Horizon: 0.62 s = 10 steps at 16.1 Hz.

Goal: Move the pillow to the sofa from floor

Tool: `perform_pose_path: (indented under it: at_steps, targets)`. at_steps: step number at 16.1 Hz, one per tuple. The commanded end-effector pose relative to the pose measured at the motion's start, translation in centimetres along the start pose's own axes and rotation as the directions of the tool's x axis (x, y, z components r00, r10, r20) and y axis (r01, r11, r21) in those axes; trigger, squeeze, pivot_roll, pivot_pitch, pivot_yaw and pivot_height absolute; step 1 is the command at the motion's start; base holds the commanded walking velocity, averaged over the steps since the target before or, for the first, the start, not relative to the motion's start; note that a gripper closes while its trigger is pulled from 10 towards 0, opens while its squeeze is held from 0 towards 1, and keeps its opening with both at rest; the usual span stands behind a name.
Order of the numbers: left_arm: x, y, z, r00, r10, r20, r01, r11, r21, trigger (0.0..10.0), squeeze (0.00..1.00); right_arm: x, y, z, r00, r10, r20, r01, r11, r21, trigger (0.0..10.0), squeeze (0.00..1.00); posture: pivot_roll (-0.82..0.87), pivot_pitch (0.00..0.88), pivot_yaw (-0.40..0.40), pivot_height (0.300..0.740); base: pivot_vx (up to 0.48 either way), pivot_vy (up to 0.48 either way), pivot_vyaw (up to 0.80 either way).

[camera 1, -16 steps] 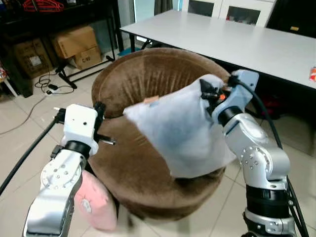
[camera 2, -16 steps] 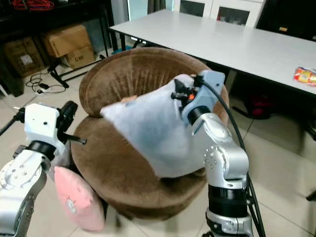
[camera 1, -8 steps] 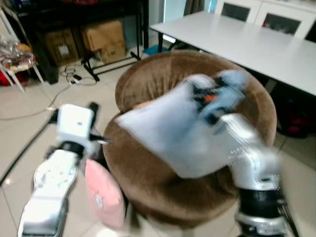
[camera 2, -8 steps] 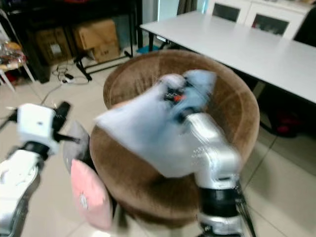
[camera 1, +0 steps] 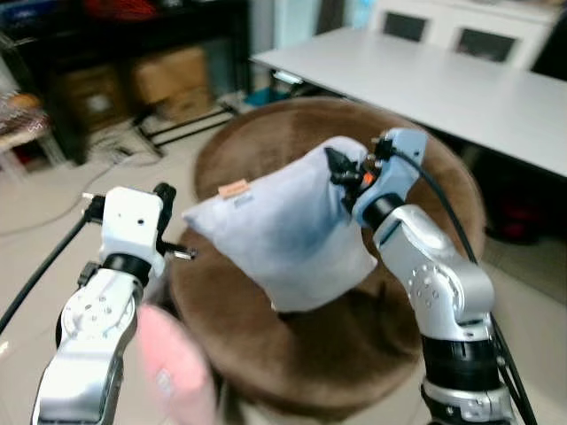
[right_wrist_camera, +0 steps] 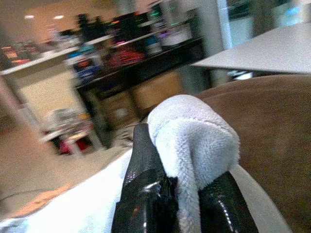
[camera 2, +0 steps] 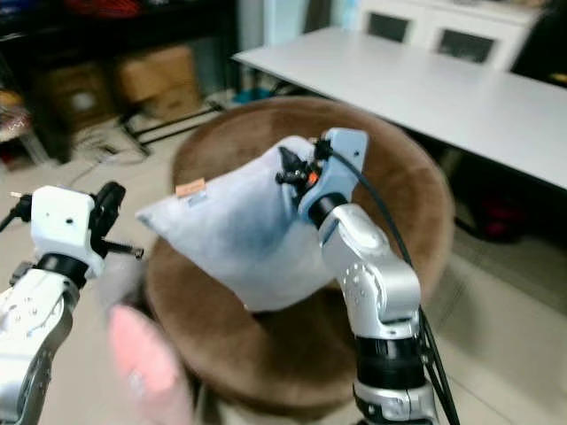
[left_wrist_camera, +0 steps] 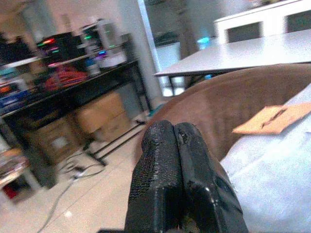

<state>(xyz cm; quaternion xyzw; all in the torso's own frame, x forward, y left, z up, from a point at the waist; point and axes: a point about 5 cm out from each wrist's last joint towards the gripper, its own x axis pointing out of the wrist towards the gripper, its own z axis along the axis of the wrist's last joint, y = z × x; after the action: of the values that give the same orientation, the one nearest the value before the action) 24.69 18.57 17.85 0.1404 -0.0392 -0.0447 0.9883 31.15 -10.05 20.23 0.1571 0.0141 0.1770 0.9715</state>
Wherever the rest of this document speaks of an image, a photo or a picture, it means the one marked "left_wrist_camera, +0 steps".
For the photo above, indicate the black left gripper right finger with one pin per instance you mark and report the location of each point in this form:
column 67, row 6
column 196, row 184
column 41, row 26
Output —
column 204, row 170

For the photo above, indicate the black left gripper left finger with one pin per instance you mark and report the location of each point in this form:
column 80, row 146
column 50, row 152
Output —
column 155, row 170

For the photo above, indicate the light blue sheet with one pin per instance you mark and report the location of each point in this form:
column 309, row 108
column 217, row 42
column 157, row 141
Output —
column 269, row 184

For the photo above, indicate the tan cardboard piece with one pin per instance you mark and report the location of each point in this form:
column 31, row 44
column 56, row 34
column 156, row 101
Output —
column 269, row 120

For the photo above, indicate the cardboard box with label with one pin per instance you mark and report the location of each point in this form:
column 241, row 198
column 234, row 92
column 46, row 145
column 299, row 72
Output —
column 54, row 143

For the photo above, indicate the black metal shelf rack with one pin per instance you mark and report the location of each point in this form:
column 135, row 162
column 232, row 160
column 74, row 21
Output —
column 73, row 89

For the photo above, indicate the small white side table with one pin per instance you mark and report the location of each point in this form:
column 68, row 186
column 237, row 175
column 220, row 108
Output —
column 14, row 174

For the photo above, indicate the white shelf cabinet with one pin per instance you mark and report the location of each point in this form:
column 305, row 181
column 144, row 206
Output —
column 262, row 20

